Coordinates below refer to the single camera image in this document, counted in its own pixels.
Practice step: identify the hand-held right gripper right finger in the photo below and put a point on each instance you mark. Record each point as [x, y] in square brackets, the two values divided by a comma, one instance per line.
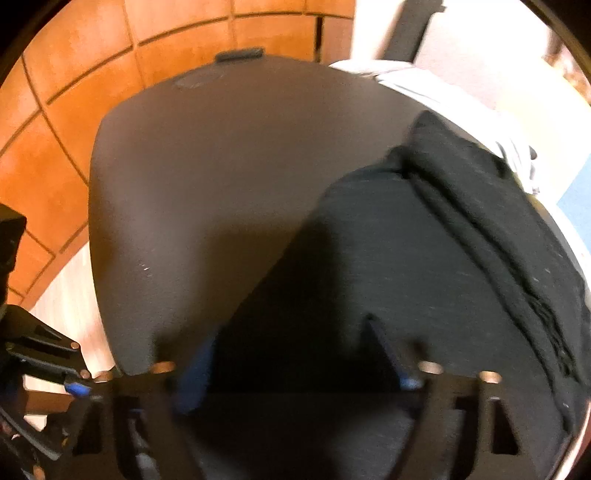
[397, 360]

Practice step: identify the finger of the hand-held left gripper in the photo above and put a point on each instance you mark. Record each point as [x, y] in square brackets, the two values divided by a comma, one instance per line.
[77, 390]
[27, 443]

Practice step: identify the wooden panelled wardrobe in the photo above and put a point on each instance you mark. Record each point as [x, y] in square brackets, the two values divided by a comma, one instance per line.
[92, 55]

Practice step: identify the grey yellow blue sofa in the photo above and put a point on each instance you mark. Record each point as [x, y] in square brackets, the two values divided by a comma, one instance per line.
[475, 60]

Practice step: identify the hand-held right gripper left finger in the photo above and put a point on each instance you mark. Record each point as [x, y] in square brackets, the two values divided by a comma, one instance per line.
[191, 383]

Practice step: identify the black knit garment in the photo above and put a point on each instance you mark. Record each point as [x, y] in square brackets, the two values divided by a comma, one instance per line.
[415, 254]

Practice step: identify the light grey garment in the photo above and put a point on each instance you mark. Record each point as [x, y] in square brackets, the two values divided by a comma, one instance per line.
[461, 106]

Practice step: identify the small dark grey block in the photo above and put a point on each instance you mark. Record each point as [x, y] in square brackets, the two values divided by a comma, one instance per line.
[240, 54]

